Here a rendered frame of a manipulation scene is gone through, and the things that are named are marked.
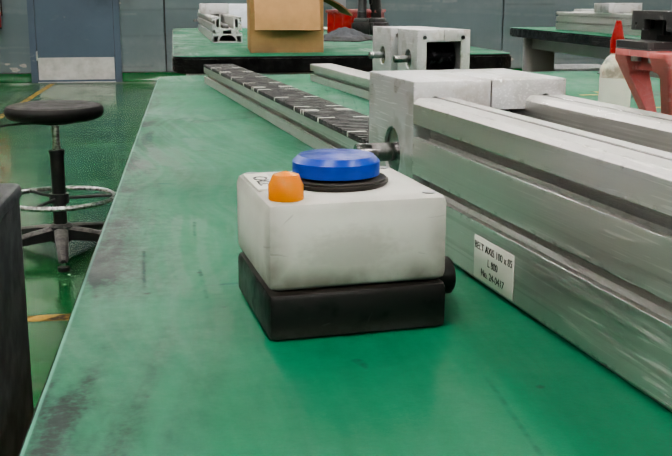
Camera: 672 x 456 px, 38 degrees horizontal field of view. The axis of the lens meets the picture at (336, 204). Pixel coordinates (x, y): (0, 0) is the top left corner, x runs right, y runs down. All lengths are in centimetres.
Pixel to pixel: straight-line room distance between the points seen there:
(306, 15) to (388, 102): 205
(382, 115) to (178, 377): 30
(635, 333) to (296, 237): 14
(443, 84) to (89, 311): 25
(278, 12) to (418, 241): 226
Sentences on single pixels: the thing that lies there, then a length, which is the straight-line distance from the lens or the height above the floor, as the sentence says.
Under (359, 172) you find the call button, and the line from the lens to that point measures 43.
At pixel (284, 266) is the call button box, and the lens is 41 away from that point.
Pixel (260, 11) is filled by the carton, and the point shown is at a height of 89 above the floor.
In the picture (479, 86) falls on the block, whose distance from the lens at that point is 60.
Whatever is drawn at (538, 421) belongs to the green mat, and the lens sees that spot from 35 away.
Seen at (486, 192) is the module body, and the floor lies 83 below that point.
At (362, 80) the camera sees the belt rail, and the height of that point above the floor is 81.
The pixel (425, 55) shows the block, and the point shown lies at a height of 83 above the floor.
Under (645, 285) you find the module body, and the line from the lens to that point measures 37.
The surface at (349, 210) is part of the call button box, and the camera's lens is 41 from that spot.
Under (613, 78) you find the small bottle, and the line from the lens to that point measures 121.
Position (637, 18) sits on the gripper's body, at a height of 91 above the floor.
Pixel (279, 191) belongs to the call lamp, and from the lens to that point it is 40.
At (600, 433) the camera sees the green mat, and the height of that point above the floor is 78.
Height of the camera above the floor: 92
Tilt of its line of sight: 12 degrees down
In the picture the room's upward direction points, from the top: straight up
